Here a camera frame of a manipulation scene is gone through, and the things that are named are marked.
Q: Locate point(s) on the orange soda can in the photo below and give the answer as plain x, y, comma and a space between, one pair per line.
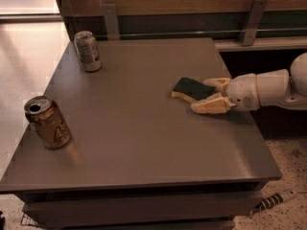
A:
44, 116

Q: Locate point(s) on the metal bracket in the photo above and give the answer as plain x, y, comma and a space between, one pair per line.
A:
248, 34
111, 21

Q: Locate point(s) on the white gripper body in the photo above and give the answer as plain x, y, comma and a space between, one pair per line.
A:
242, 91

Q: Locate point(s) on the grey drawer cabinet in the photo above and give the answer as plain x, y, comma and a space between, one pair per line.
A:
140, 159

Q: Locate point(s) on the wooden back panel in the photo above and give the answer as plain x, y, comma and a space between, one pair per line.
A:
220, 19

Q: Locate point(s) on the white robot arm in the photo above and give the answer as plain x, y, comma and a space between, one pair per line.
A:
282, 88

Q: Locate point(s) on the left metal bracket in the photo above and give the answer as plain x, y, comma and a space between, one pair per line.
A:
111, 21

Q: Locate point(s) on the green and yellow sponge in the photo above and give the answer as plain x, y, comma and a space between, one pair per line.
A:
191, 90

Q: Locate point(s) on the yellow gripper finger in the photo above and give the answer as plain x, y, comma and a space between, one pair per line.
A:
215, 104
219, 84

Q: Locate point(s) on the silver soda can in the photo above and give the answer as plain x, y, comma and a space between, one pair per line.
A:
87, 50

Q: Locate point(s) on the wire rack on floor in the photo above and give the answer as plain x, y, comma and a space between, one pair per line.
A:
27, 221

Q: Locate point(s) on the right metal bracket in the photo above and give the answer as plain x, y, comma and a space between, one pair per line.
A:
248, 34

